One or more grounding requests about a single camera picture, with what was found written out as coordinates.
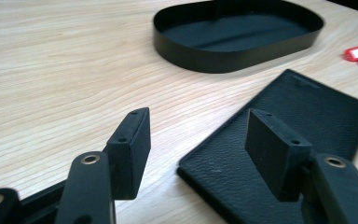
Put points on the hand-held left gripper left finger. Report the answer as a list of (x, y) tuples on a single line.
[(130, 155)]

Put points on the black key rack with tray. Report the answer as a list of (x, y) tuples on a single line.
[(199, 59)]

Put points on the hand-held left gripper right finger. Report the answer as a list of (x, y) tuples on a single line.
[(270, 146)]

